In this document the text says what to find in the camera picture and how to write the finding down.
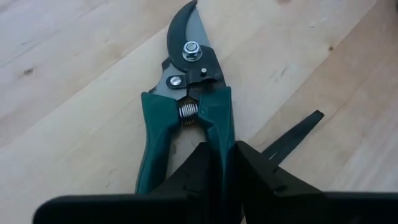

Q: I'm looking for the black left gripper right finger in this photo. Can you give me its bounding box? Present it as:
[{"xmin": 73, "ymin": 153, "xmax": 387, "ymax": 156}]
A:
[{"xmin": 235, "ymin": 110, "xmax": 327, "ymax": 200}]

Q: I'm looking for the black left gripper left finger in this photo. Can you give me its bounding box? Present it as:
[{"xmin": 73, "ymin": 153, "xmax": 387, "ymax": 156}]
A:
[{"xmin": 146, "ymin": 142, "xmax": 224, "ymax": 200}]

